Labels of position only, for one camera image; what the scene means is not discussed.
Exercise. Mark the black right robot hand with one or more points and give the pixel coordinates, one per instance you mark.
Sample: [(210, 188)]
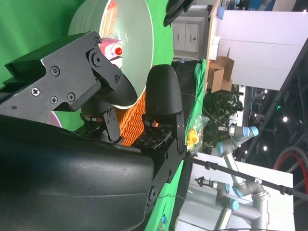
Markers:
[(72, 180)]

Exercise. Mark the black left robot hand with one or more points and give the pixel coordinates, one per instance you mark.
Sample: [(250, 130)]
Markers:
[(176, 9)]

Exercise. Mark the pale green ceramic bowl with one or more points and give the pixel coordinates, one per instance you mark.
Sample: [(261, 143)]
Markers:
[(137, 48)]

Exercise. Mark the salmon striped cake slice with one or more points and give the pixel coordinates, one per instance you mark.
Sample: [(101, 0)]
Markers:
[(109, 19)]

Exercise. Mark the pink cake with cherry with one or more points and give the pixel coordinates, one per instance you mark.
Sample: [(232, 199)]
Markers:
[(110, 48)]

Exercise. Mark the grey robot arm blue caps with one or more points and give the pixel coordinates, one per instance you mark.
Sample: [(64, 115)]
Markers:
[(240, 133), (258, 211)]

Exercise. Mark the lavender round plate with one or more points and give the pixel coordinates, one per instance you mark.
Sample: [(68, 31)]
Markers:
[(55, 120)]

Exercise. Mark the orange wicker basket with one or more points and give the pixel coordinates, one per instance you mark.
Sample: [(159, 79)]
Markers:
[(131, 120)]

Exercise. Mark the white drawer cabinet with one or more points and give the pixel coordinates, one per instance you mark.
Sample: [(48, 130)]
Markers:
[(187, 36)]

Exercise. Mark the black backdrop cloth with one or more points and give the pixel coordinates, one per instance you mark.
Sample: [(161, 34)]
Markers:
[(185, 79)]

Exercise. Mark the green cloth with cartoon print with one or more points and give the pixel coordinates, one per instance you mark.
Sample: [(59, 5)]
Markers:
[(199, 79)]

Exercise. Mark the green leafy potted plant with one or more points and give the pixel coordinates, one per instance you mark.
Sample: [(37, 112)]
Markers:
[(221, 103)]

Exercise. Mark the plastic bag of yellow toys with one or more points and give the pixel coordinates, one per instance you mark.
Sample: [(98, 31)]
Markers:
[(193, 138)]

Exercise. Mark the green tablecloth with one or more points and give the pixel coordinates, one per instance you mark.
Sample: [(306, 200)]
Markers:
[(36, 24)]

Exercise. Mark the black boom pole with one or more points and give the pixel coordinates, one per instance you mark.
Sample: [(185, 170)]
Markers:
[(231, 171)]

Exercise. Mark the red bicycle wheel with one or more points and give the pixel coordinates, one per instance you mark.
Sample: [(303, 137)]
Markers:
[(286, 154)]

